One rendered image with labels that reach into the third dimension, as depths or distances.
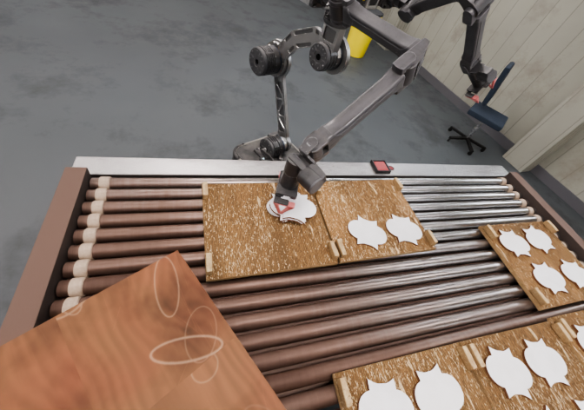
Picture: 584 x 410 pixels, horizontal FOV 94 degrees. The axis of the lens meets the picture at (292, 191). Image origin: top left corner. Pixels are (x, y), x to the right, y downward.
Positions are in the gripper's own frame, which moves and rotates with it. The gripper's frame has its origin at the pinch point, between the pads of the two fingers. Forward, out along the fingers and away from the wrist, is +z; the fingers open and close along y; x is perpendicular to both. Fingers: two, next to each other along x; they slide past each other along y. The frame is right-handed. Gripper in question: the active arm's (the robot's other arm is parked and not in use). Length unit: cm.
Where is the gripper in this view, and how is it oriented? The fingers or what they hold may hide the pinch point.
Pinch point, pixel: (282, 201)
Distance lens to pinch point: 92.8
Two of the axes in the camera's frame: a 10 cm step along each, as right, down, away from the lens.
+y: 1.1, -7.2, 6.8
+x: -9.6, -2.4, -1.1
